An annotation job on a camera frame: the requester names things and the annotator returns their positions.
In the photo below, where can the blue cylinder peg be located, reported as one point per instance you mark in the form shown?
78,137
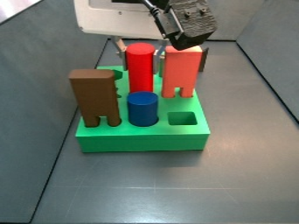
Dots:
142,106

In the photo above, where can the dark brown block behind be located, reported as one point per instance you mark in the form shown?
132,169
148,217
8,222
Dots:
203,59

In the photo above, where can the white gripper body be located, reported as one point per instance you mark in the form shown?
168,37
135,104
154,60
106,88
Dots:
116,19

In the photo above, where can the green shape sorter board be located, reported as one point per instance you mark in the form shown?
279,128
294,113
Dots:
182,128

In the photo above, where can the salmon arch block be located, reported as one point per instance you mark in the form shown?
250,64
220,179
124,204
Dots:
180,68

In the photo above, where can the brown arch block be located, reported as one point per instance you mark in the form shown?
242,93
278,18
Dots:
96,94

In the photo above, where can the red cylinder peg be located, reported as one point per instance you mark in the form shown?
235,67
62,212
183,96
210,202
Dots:
139,58

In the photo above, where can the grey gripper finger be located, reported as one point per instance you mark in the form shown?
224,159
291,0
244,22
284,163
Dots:
120,49
158,53

